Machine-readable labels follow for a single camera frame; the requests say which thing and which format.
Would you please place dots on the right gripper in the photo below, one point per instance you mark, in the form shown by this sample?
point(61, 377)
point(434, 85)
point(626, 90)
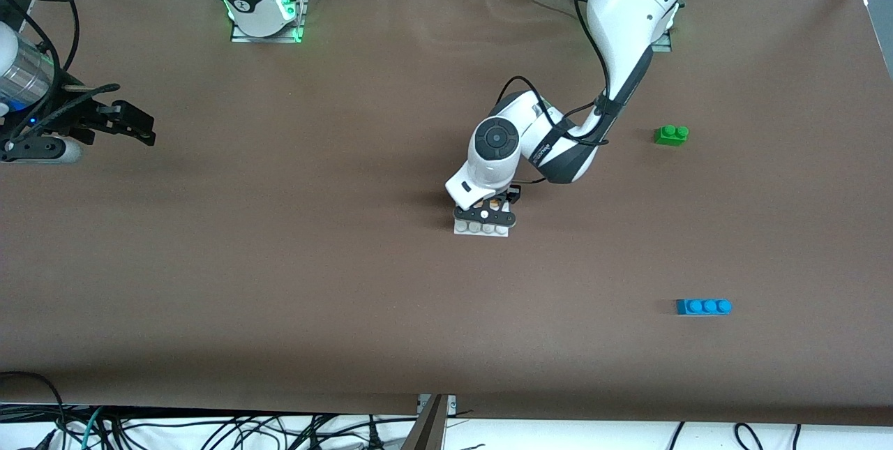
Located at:
point(82, 114)

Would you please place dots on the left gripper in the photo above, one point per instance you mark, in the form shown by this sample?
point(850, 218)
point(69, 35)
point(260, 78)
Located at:
point(514, 194)

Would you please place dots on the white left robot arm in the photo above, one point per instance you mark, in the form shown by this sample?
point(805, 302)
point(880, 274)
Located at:
point(628, 3)

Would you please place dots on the green two-stud block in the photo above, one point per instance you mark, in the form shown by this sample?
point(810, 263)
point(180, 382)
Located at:
point(671, 136)

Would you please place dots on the blue three-stud block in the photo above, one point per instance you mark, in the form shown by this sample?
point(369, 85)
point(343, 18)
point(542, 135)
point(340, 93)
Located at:
point(704, 307)

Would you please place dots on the brown table cover sheet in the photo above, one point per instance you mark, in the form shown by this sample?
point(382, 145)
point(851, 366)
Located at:
point(391, 310)

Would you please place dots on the dark slanted beam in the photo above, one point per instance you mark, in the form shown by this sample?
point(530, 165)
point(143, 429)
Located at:
point(429, 429)

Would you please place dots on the grey metal bracket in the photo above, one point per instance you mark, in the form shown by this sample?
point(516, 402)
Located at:
point(452, 404)

